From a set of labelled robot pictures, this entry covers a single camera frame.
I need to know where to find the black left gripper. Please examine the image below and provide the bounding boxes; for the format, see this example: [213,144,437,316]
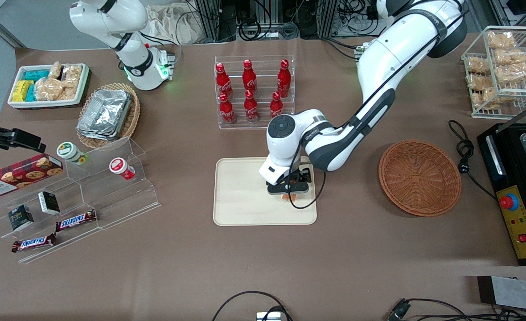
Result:
[267,167,313,197]

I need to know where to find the cream plastic tray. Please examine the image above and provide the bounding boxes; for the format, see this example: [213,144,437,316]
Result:
[213,156,317,226]

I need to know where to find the oval light wicker basket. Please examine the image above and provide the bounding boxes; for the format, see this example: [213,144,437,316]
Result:
[76,82,141,150]

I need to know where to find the round brown wicker basket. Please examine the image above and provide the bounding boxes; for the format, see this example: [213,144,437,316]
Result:
[378,140,462,218]

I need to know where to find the red tartan cookie box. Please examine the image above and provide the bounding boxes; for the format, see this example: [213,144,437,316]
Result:
[0,153,64,199]

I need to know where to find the yellow snack packet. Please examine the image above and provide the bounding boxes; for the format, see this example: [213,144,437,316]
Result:
[12,80,34,103]

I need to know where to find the green-lidded white cup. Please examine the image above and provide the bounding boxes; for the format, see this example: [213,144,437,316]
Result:
[57,141,88,166]

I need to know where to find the white rectangular snack bin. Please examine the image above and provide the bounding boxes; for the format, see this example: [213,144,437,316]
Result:
[8,63,90,110]

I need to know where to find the small black carton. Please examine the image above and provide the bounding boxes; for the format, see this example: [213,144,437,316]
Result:
[8,205,35,231]
[38,191,61,216]

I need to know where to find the clear acrylic bottle rack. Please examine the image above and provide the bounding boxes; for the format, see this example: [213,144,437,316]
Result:
[214,55,295,130]

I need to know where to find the red cola bottle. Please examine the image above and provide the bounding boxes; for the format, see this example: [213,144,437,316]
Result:
[244,89,259,124]
[218,92,236,125]
[215,62,234,99]
[242,59,258,95]
[277,59,292,99]
[269,91,285,119]

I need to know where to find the stacked aluminium foil containers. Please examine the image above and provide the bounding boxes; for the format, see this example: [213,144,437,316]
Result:
[77,89,132,141]

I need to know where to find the brown Snickers bar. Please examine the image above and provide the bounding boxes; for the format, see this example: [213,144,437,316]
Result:
[56,210,97,232]
[12,233,57,253]

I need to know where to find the red-lidded white cup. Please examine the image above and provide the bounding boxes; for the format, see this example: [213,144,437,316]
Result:
[109,157,136,181]

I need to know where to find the clear acrylic step shelf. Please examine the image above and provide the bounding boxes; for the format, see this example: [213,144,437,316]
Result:
[0,137,161,264]

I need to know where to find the beige cloth bag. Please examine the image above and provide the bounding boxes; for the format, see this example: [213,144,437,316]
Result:
[146,4,201,45]

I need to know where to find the clear fried snack bag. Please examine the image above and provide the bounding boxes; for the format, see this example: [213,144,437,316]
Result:
[493,48,526,66]
[487,31,517,49]
[495,62,526,84]
[467,57,491,74]
[473,88,514,110]
[467,74,493,90]

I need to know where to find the black appliance with yellow panel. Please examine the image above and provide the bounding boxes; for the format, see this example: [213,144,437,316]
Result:
[477,96,526,267]

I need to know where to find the grey flat block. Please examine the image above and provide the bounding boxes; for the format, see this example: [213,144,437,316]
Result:
[477,276,526,313]

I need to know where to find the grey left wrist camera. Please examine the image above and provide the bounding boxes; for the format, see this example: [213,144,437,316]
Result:
[259,156,290,185]

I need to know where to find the black looped cable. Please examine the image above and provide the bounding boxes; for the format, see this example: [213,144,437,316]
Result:
[211,291,293,321]

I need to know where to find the black cable with connector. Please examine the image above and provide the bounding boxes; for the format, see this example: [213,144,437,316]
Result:
[387,298,526,321]

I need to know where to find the black coiled cable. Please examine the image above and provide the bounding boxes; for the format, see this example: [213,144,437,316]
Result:
[238,19,262,41]

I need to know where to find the aluminium frame post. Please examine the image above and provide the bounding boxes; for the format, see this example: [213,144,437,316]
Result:
[195,0,222,43]
[320,0,340,39]

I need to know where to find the black power cable with plug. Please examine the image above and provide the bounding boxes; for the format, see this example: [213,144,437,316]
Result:
[448,120,498,201]

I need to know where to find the white wire rack basket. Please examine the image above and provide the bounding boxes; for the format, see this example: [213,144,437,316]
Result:
[461,26,526,120]

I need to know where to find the aluminium frame rail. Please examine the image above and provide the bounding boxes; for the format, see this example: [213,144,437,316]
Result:
[467,0,526,28]

